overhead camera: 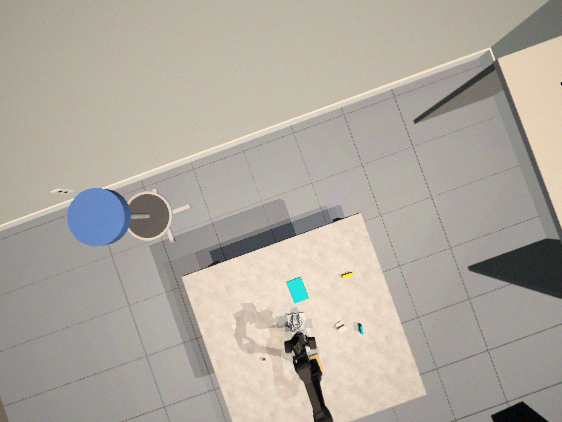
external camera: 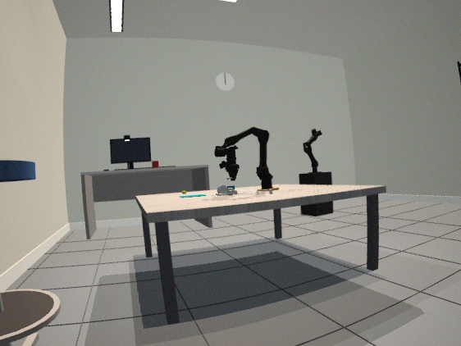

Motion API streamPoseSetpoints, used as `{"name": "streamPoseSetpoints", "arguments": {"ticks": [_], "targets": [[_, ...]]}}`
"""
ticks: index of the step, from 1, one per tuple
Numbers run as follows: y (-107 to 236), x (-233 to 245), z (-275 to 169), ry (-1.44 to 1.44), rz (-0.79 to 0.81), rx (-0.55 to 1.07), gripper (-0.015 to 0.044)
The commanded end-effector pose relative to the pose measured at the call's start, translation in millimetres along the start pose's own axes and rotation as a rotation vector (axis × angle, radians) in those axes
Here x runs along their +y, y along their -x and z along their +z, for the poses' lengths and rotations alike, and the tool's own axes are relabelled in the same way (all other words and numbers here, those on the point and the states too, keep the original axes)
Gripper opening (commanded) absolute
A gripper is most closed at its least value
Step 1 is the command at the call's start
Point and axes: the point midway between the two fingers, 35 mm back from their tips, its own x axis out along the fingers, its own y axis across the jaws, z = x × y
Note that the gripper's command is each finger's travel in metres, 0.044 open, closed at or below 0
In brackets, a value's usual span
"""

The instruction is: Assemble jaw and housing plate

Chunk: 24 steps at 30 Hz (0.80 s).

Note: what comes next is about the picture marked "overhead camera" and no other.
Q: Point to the cyan flat rectangular plate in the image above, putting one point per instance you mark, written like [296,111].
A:
[297,290]

